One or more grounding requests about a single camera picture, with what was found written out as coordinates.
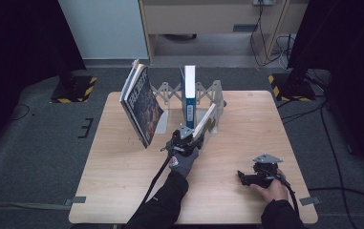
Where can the wooden desk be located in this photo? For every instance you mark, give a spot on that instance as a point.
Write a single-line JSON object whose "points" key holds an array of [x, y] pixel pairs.
{"points": [[202, 17]]}

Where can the black curtain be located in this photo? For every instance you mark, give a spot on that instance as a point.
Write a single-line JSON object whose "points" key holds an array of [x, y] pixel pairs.
{"points": [[14, 63], [354, 79]]}

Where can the white caterpillar picture book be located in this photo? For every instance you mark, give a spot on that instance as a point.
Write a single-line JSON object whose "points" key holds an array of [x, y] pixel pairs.
{"points": [[205, 120]]}

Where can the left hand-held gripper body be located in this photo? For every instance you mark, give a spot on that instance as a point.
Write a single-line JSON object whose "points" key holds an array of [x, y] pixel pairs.
{"points": [[182, 144]]}

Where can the black stand with striped base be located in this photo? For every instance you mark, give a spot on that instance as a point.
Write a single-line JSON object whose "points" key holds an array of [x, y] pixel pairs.
{"points": [[292, 89], [74, 90]]}

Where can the white board panel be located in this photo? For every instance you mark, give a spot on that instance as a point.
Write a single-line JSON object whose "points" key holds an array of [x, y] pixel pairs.
{"points": [[106, 28]]}

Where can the dark flat object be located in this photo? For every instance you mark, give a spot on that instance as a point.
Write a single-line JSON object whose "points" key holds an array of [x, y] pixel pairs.
{"points": [[179, 37]]}

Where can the person's right hand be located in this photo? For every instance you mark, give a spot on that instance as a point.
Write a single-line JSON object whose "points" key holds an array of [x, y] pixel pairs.
{"points": [[275, 192]]}

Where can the grey tape piece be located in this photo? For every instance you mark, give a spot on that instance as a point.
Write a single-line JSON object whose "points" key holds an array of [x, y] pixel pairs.
{"points": [[77, 200], [310, 201]]}

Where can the white power strip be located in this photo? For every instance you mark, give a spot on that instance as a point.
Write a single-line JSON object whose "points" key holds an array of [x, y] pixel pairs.
{"points": [[264, 2]]}

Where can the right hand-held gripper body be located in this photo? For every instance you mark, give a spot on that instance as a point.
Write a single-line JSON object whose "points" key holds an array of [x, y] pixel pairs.
{"points": [[265, 173]]}

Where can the blue book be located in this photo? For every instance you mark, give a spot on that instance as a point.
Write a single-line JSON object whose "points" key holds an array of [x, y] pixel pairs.
{"points": [[189, 82]]}

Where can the person's left hand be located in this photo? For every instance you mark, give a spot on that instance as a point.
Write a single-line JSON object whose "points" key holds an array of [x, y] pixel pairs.
{"points": [[184, 165]]}

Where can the grey metal expandable book rack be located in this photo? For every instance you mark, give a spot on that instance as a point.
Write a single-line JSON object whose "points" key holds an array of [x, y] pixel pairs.
{"points": [[170, 90]]}

